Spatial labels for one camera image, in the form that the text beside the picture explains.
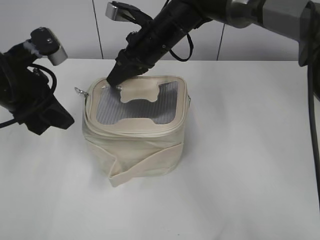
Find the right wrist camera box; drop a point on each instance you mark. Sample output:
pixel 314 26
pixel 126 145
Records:
pixel 123 12

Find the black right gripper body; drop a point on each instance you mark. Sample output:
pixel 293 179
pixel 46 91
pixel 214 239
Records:
pixel 148 46

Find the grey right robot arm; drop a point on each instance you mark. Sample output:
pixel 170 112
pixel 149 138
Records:
pixel 298 20

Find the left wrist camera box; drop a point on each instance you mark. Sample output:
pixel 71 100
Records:
pixel 43 42

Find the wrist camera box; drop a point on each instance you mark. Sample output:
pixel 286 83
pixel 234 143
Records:
pixel 43 42
pixel 123 12

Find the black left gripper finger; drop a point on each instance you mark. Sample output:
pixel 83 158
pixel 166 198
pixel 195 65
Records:
pixel 52 114

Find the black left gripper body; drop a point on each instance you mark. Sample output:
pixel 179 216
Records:
pixel 24 85

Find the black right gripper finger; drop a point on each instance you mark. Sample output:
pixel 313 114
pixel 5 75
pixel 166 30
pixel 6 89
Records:
pixel 120 73

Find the cream canvas zipper bag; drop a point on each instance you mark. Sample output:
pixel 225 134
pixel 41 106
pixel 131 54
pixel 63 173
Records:
pixel 138 128

